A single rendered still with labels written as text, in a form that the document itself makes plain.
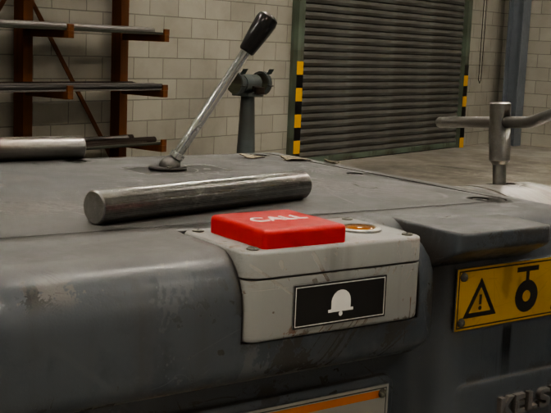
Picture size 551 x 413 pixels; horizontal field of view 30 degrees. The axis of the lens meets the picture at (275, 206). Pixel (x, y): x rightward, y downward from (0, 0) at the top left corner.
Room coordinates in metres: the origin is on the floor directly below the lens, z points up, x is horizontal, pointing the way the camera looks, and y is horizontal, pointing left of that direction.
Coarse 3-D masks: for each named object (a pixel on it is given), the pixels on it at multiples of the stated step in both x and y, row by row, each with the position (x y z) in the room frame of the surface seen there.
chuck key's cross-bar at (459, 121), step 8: (544, 112) 1.01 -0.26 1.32; (440, 120) 1.15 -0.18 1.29; (448, 120) 1.14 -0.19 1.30; (456, 120) 1.13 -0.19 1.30; (464, 120) 1.11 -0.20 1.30; (472, 120) 1.10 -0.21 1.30; (480, 120) 1.09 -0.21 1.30; (488, 120) 1.08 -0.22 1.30; (504, 120) 1.06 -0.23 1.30; (512, 120) 1.05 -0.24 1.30; (520, 120) 1.04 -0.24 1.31; (528, 120) 1.03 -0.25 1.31; (536, 120) 1.02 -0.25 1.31; (544, 120) 1.01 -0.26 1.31
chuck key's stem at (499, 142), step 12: (492, 108) 1.07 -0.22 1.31; (504, 108) 1.07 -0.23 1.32; (492, 120) 1.07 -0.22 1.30; (492, 132) 1.07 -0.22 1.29; (504, 132) 1.06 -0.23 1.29; (492, 144) 1.07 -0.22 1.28; (504, 144) 1.06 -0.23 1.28; (492, 156) 1.07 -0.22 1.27; (504, 156) 1.06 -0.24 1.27; (504, 168) 1.07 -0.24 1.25; (504, 180) 1.07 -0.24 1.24
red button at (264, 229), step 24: (216, 216) 0.61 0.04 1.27; (240, 216) 0.61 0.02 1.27; (264, 216) 0.62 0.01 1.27; (288, 216) 0.62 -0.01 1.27; (312, 216) 0.62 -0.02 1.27; (240, 240) 0.59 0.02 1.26; (264, 240) 0.57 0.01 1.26; (288, 240) 0.58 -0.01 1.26; (312, 240) 0.59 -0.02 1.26; (336, 240) 0.60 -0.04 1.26
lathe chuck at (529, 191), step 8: (472, 184) 1.06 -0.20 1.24; (480, 184) 1.05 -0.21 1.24; (488, 184) 1.05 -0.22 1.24; (496, 184) 1.05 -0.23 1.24; (520, 184) 1.06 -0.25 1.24; (528, 184) 1.07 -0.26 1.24; (536, 184) 1.07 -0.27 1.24; (544, 184) 1.07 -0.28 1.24; (496, 192) 1.01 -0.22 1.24; (504, 192) 1.02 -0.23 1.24; (512, 192) 1.02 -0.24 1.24; (520, 192) 1.02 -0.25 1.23; (528, 192) 1.03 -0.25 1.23; (536, 192) 1.03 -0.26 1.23; (544, 192) 1.04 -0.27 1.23; (528, 200) 1.00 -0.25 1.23; (536, 200) 1.01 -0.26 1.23; (544, 200) 1.01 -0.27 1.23
